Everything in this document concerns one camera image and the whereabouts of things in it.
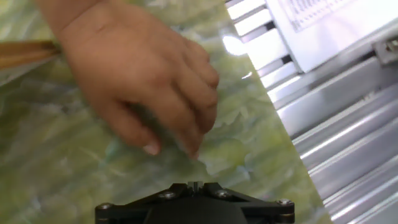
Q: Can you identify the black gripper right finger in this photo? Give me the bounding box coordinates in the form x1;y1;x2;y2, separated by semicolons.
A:
195;182;295;224

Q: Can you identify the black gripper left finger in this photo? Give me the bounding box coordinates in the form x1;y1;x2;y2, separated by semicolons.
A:
95;182;196;224

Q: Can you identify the person left forearm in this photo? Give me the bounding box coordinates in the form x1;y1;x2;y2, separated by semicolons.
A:
34;0;105;37

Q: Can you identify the person left hand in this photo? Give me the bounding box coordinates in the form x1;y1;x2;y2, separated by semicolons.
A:
57;2;221;160

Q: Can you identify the green marble pattern mat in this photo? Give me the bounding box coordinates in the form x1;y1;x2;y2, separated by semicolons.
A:
0;0;333;224

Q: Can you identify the white paper with printed table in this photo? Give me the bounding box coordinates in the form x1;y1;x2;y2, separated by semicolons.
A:
265;0;398;75

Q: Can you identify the silver aluminium frame beam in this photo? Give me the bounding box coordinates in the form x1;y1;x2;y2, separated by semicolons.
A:
272;18;398;139

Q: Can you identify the wooden picture frame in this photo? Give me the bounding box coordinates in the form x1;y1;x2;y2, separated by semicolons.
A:
0;40;62;73

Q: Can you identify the grey metal corner bracket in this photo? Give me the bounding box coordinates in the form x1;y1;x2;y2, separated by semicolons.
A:
372;36;398;67

